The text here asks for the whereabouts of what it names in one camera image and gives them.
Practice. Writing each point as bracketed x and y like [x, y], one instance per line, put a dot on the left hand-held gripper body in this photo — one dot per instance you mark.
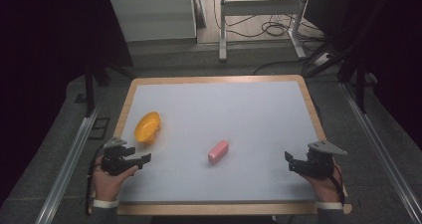
[114, 162]

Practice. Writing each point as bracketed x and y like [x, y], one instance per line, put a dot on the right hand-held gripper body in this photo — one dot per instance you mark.
[317, 161]

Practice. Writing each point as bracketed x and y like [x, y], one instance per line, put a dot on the person's left hand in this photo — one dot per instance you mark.
[107, 184]

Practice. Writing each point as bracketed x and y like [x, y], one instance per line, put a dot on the person's right hand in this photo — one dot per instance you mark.
[323, 187]

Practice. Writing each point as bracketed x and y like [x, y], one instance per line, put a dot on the orange mango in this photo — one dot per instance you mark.
[147, 127]

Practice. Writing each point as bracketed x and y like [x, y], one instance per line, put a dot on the pink soap bar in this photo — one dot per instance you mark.
[218, 152]

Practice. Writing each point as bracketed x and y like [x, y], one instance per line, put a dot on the black metal stand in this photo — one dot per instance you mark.
[360, 74]
[89, 84]

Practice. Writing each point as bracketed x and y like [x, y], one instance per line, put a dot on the white power strip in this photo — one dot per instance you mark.
[322, 59]

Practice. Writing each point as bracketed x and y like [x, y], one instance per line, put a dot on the dark curtain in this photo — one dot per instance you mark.
[398, 51]
[43, 68]

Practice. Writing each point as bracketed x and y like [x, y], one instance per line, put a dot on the white cabinet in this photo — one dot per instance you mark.
[156, 15]

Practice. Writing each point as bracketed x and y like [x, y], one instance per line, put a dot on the black floor bracket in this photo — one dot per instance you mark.
[99, 128]

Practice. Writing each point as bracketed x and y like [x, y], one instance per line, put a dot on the aluminium rail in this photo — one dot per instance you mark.
[381, 154]
[66, 171]

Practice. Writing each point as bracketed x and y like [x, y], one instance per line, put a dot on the white metal desk frame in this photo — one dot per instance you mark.
[260, 7]

